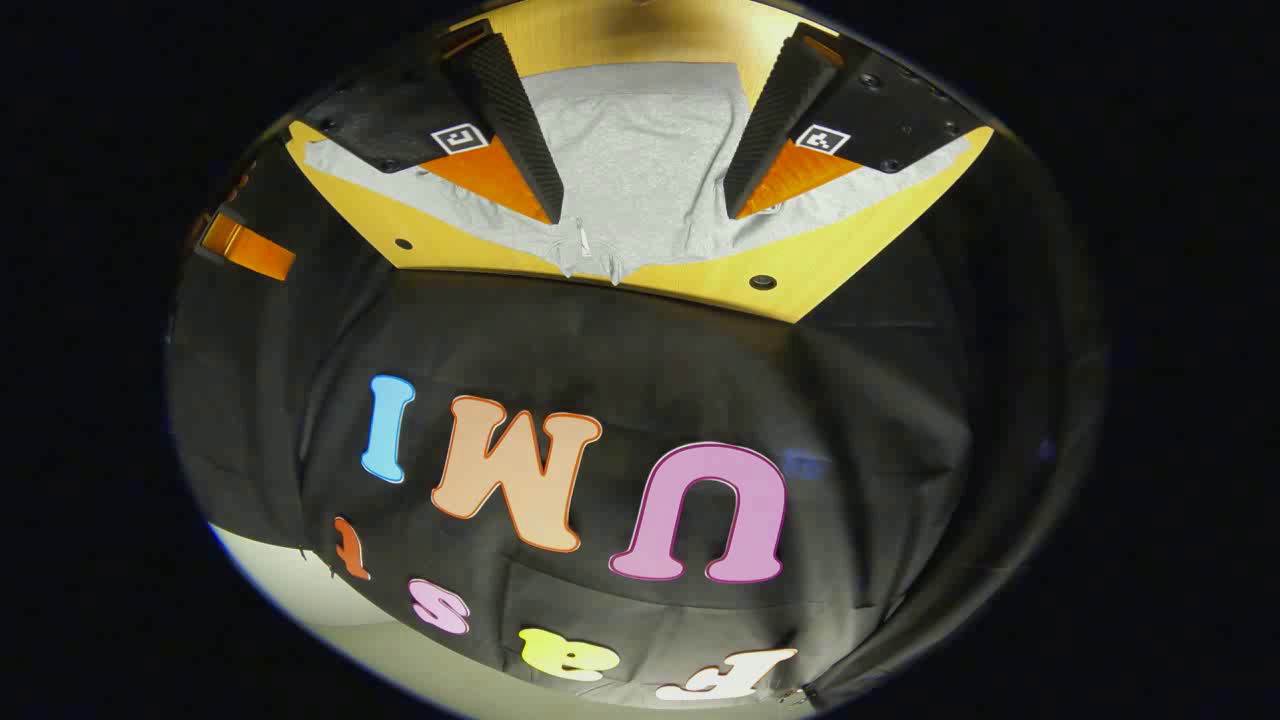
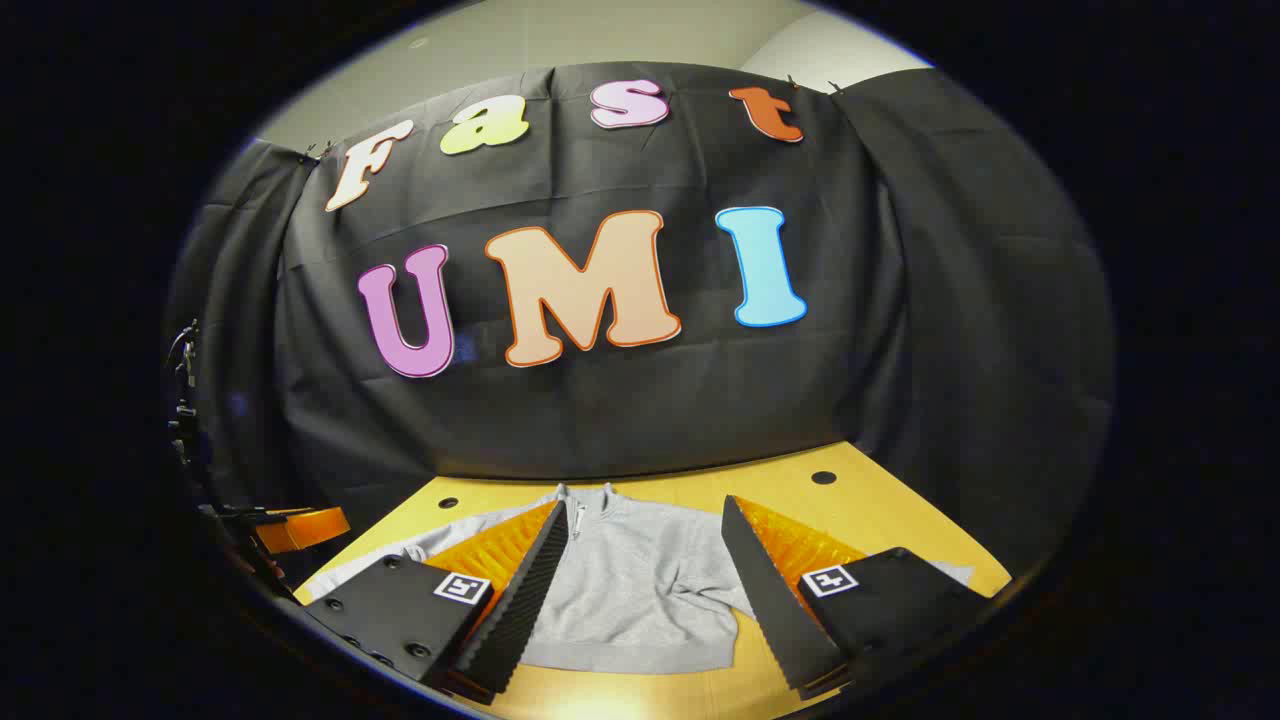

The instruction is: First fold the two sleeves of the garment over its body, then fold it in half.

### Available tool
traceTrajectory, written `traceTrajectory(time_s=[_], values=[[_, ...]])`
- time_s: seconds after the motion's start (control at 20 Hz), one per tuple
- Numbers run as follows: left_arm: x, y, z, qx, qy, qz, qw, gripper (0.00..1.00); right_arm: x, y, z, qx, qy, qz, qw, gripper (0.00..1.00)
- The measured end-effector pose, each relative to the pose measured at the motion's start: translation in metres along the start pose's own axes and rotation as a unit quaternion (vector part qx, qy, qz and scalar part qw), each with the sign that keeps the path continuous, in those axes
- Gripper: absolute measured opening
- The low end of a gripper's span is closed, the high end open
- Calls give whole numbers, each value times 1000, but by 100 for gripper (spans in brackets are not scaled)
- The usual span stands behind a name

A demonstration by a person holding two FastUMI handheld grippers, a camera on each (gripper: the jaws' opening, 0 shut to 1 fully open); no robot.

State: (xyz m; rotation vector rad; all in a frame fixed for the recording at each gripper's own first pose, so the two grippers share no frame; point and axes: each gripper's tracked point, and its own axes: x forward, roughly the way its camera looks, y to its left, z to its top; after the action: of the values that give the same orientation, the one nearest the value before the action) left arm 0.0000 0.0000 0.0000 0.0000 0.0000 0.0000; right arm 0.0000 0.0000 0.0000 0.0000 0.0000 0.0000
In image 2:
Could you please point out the grey zip-neck sweatshirt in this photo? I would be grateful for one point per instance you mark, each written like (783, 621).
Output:
(640, 580)

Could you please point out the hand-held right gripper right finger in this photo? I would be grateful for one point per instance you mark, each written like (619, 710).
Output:
(775, 600)

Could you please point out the black backdrop cloth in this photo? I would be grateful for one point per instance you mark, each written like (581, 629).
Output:
(650, 420)

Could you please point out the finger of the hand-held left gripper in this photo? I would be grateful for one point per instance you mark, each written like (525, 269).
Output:
(300, 530)

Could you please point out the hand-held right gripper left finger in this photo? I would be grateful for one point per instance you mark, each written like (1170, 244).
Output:
(515, 610)

